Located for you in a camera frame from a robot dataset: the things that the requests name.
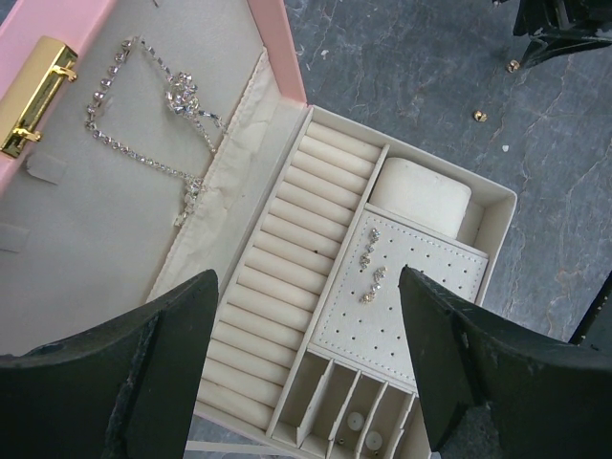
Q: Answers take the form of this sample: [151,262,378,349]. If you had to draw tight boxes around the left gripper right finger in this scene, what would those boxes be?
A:
[399,266,611,458]

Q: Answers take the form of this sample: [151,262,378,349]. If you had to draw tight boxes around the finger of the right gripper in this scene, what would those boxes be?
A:
[513,0,611,69]

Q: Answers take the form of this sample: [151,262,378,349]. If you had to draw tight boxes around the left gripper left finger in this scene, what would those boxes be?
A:
[1,270,219,458]

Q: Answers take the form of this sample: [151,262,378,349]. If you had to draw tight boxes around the pink jewelry box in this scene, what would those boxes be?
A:
[1,1,516,458]

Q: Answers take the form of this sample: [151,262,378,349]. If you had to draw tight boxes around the silver rhinestone necklace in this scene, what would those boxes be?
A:
[83,33,230,230]

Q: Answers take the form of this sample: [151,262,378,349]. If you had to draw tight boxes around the white earring backs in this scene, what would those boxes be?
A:
[346,411,383,453]

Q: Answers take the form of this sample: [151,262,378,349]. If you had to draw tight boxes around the rhinestone earring pair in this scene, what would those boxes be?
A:
[359,227,387,304]

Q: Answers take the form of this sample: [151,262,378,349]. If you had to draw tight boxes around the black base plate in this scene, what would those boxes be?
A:
[569,274,611,350]

